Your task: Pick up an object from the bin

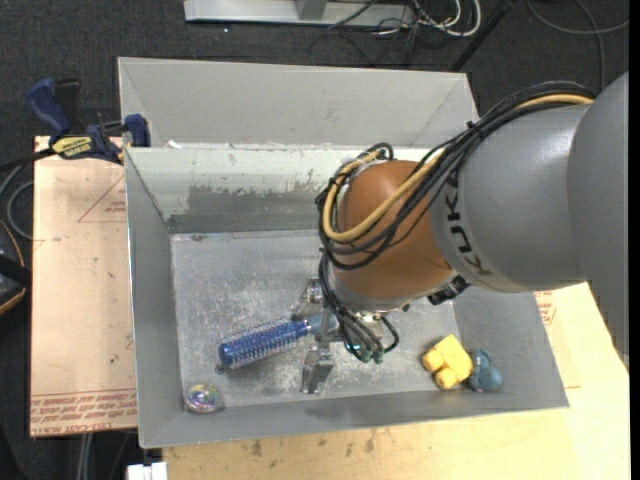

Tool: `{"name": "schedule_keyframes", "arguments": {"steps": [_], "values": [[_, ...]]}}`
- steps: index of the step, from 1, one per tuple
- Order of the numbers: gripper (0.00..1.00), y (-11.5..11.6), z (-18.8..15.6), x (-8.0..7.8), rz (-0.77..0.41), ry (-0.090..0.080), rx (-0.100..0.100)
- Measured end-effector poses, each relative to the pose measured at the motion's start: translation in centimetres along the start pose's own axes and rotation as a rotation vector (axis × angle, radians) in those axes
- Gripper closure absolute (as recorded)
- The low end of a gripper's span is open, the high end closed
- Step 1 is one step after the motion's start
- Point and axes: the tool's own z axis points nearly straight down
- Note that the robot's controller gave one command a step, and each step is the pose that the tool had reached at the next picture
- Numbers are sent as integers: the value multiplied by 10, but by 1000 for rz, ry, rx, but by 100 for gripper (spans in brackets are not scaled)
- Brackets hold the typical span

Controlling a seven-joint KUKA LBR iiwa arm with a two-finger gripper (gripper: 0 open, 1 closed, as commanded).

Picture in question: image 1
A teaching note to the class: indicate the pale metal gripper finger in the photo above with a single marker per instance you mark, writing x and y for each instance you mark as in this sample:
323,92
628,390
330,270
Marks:
316,370
311,295

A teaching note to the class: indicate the blue hairbrush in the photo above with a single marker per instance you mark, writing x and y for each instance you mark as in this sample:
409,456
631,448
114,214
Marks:
262,343

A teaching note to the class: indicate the grey metal bin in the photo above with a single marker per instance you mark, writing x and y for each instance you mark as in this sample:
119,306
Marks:
240,278

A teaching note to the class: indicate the clear iridescent ball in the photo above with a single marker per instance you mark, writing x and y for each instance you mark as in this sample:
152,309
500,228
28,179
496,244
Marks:
203,397

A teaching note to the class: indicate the yellow toy block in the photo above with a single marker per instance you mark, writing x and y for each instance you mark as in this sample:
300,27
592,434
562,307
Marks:
450,360

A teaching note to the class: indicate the grey-blue toy animal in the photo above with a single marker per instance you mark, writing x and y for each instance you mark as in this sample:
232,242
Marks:
485,375

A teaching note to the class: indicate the black cylinder on white bracket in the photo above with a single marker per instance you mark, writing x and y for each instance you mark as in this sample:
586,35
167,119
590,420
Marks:
445,293

